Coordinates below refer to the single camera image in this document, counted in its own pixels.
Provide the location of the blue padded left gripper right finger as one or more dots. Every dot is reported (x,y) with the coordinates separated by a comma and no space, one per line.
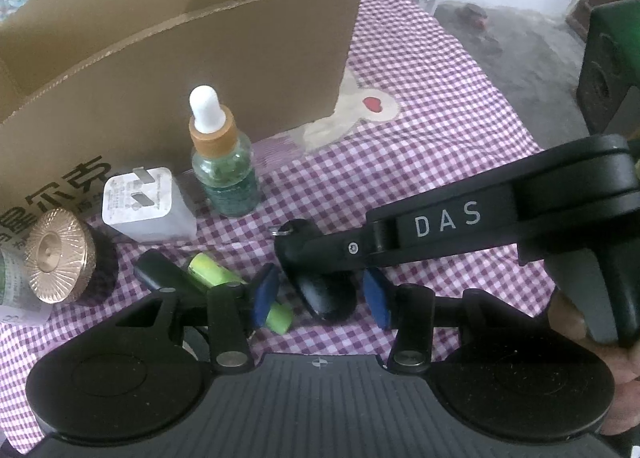
(407,309)

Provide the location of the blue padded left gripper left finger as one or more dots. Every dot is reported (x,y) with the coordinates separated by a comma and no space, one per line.
(234,312)

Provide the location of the black oval object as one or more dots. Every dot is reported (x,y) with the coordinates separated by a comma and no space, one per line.
(329,298)

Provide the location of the green black marker pen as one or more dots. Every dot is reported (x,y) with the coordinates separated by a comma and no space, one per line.
(157,272)

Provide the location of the white USB wall charger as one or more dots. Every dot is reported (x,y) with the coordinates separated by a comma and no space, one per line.
(147,205)

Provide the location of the green bead dropper bottle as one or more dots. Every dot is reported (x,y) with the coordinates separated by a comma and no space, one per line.
(222,157)

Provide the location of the gold lid black jar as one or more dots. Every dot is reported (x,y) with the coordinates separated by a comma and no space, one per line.
(68,261)

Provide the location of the white supplement bottle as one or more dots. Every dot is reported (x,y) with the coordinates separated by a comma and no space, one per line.
(19,304)

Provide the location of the purple checkered tablecloth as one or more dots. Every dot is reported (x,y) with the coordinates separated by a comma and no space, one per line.
(453,123)

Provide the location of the brown cardboard box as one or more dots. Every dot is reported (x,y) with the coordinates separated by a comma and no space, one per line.
(90,88)

